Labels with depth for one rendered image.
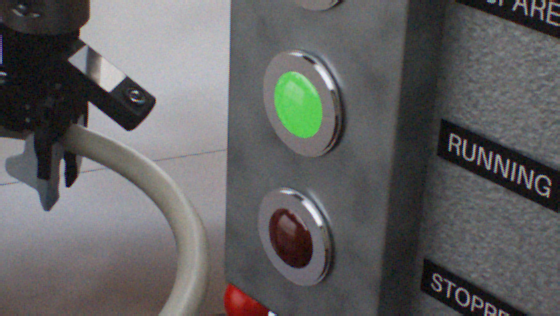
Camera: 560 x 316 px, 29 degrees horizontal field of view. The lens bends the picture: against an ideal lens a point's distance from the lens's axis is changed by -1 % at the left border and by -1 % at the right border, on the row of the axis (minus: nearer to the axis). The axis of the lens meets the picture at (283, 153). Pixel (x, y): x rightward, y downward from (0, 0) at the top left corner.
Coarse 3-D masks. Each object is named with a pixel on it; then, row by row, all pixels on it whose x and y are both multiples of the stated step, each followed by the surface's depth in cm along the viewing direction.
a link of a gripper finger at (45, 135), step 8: (48, 112) 114; (40, 120) 112; (48, 120) 112; (40, 128) 113; (48, 128) 113; (40, 136) 113; (48, 136) 113; (56, 136) 115; (40, 144) 113; (48, 144) 113; (40, 152) 114; (48, 152) 114; (40, 160) 114; (48, 160) 114; (40, 168) 116; (48, 168) 115; (40, 176) 116; (48, 176) 115
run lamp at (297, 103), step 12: (288, 72) 36; (276, 84) 36; (288, 84) 36; (300, 84) 35; (276, 96) 36; (288, 96) 36; (300, 96) 35; (312, 96) 35; (276, 108) 36; (288, 108) 36; (300, 108) 35; (312, 108) 35; (288, 120) 36; (300, 120) 36; (312, 120) 35; (300, 132) 36; (312, 132) 36
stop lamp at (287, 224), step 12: (276, 216) 38; (288, 216) 38; (276, 228) 38; (288, 228) 38; (300, 228) 38; (276, 240) 38; (288, 240) 38; (300, 240) 38; (276, 252) 39; (288, 252) 38; (300, 252) 38; (288, 264) 39; (300, 264) 38
